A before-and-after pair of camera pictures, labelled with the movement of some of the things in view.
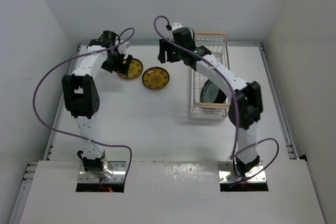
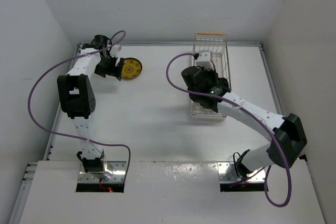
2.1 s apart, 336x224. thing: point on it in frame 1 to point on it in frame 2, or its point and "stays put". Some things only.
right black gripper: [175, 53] to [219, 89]
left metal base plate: [118, 168] stays put
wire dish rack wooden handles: [217, 43] stays put
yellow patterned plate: [135, 69] stays put
